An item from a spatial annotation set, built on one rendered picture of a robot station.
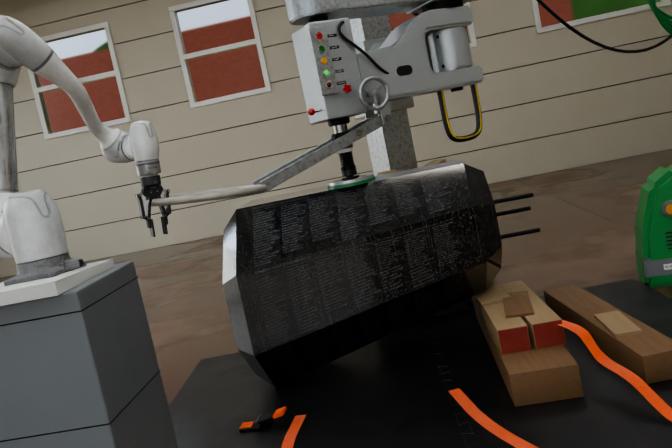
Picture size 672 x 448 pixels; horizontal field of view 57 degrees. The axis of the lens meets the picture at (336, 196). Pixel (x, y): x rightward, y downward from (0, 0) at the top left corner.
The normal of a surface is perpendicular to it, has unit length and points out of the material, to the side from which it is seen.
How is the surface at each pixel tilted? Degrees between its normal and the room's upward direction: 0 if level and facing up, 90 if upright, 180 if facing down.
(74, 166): 90
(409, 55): 90
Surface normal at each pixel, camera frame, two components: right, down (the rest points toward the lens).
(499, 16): -0.08, 0.11
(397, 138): 0.46, -0.01
